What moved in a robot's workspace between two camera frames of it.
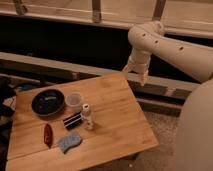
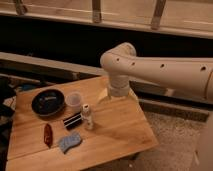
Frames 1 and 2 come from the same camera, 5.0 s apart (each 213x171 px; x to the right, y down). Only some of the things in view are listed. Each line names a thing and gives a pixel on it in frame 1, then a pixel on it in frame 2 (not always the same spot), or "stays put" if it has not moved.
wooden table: (78, 125) stays put
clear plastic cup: (73, 102) stays put
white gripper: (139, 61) to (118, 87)
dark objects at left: (8, 98) stays put
